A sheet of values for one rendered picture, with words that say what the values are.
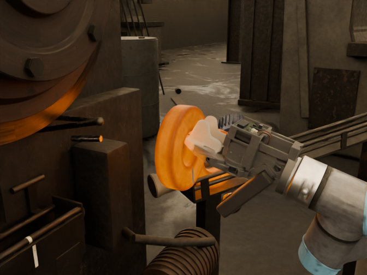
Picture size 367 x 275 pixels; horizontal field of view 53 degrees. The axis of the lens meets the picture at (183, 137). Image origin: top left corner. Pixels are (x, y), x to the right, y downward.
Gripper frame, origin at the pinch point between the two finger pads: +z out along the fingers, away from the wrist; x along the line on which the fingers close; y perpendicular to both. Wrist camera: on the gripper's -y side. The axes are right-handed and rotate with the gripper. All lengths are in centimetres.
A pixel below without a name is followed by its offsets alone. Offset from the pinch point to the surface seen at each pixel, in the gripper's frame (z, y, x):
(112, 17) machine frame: 35.9, 12.1, -21.2
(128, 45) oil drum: 151, -39, -206
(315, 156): -22, -11, -52
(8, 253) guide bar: 11.9, -17.9, 26.3
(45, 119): 16.9, 0.4, 16.8
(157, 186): 7.1, -19.2, -10.7
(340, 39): -1, 14, -244
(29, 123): 17.0, 0.4, 19.9
